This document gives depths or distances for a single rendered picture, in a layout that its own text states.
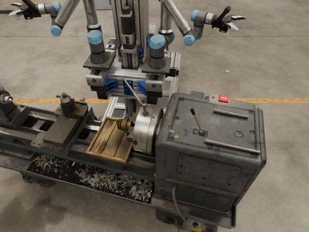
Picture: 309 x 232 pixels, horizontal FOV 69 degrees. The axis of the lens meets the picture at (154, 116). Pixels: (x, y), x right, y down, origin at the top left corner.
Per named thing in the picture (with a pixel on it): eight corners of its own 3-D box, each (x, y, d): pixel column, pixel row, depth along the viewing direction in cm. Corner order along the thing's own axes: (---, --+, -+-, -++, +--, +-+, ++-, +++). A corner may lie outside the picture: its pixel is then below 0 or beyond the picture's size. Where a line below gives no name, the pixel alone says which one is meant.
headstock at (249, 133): (245, 139, 172) (263, 102, 143) (245, 199, 140) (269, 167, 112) (169, 124, 182) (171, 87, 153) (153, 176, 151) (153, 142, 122)
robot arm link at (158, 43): (146, 55, 179) (146, 39, 169) (155, 47, 187) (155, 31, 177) (160, 59, 175) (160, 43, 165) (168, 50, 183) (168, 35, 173)
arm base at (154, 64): (149, 58, 194) (149, 47, 186) (167, 59, 192) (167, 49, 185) (146, 68, 184) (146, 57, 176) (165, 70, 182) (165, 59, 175)
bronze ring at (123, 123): (133, 115, 153) (120, 114, 155) (128, 126, 147) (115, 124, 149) (134, 124, 159) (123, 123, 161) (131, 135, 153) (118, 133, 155)
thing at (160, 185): (220, 189, 235) (245, 139, 172) (217, 238, 204) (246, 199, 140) (165, 176, 246) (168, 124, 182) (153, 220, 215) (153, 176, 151)
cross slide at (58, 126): (90, 106, 188) (89, 102, 184) (64, 147, 160) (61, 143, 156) (72, 102, 191) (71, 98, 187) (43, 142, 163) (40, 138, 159)
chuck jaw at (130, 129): (143, 128, 148) (137, 140, 138) (142, 134, 151) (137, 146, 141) (127, 124, 150) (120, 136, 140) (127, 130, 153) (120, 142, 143)
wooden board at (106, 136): (141, 126, 181) (141, 123, 178) (126, 164, 157) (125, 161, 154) (106, 118, 186) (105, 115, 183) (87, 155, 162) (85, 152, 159)
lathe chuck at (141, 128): (158, 125, 172) (158, 96, 148) (147, 161, 153) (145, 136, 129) (147, 123, 174) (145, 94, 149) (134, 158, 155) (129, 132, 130)
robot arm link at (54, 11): (62, 15, 170) (59, 3, 163) (47, 17, 168) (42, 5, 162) (62, 11, 175) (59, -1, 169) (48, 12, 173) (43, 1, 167)
